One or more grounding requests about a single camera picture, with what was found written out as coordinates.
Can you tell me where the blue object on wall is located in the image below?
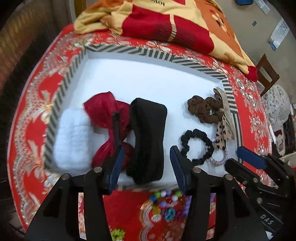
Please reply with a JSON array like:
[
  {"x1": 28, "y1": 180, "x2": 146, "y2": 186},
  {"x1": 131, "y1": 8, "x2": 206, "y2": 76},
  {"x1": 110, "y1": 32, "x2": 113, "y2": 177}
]
[{"x1": 235, "y1": 0, "x2": 253, "y2": 6}]

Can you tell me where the black scrunchie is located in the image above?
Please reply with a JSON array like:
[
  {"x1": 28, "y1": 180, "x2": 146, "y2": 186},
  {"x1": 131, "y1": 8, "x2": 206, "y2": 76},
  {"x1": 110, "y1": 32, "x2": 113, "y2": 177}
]
[{"x1": 180, "y1": 129, "x2": 214, "y2": 166}]

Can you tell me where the colourful plastic charm bracelet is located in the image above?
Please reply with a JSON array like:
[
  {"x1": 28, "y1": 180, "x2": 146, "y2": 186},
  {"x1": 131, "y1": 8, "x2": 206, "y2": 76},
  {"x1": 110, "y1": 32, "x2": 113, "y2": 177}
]
[{"x1": 149, "y1": 189, "x2": 193, "y2": 223}]

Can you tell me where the brown scrunchie with leopard ribbon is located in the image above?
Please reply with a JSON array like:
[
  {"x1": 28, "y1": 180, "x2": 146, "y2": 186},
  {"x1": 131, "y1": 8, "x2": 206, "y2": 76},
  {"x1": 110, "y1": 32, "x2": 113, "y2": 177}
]
[{"x1": 187, "y1": 87, "x2": 236, "y2": 151}]

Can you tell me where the wall calendar poster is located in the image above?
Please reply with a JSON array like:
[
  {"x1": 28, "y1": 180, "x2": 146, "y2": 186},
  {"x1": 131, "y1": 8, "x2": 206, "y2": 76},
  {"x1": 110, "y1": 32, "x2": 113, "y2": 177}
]
[{"x1": 268, "y1": 18, "x2": 290, "y2": 51}]

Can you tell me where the wooden chair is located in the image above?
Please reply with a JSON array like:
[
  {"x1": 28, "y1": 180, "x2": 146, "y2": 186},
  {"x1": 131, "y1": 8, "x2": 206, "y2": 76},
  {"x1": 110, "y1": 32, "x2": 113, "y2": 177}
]
[{"x1": 256, "y1": 54, "x2": 280, "y2": 96}]

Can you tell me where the black wide headband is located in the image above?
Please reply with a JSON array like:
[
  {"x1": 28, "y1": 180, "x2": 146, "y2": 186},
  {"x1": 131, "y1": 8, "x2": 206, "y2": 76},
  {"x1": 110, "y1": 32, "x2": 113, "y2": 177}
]
[{"x1": 126, "y1": 98, "x2": 167, "y2": 185}]

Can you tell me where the red floral bed cover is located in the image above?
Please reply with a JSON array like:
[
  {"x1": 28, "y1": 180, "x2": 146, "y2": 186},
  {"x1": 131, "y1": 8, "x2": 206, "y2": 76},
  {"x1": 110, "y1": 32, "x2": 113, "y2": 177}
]
[{"x1": 7, "y1": 25, "x2": 271, "y2": 229}]

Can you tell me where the striped tray with white lining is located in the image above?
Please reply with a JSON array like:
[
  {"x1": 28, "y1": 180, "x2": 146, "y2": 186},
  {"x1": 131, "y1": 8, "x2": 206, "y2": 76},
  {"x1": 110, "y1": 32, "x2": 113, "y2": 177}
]
[{"x1": 43, "y1": 45, "x2": 242, "y2": 190}]

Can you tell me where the red yellow love blanket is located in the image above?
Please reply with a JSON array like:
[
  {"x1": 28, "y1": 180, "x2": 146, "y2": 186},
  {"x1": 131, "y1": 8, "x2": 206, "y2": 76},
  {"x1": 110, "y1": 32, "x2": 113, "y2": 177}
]
[{"x1": 74, "y1": 0, "x2": 258, "y2": 82}]

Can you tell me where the green flower hair clip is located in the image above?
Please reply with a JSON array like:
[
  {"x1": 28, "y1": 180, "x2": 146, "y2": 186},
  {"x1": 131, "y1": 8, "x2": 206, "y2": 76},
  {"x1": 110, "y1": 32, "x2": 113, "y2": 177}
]
[{"x1": 110, "y1": 228, "x2": 125, "y2": 241}]

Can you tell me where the white fluffy headband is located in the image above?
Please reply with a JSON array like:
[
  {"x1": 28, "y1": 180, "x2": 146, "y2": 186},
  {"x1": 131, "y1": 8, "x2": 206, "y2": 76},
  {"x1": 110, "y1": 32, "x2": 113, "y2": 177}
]
[{"x1": 53, "y1": 108, "x2": 93, "y2": 175}]

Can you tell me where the red velvet bow hair clip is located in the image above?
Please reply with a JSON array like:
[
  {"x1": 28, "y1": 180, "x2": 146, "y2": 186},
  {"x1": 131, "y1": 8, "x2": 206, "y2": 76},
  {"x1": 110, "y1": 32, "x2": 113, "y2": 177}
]
[{"x1": 83, "y1": 91, "x2": 134, "y2": 170}]

